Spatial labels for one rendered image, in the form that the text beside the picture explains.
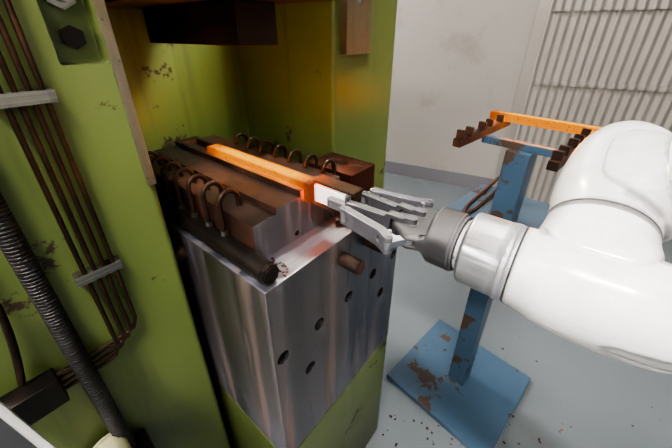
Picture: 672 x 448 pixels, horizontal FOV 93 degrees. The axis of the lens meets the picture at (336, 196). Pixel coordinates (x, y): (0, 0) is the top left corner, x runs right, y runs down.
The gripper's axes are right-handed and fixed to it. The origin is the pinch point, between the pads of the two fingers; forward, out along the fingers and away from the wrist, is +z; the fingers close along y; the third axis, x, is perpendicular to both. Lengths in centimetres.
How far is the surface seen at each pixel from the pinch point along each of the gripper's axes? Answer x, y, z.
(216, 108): 4, 13, 53
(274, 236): -5.3, -8.9, 5.2
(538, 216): -25, 66, -24
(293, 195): -0.7, -3.2, 6.4
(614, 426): -100, 75, -65
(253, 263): -5.3, -15.0, 2.4
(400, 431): -100, 26, -8
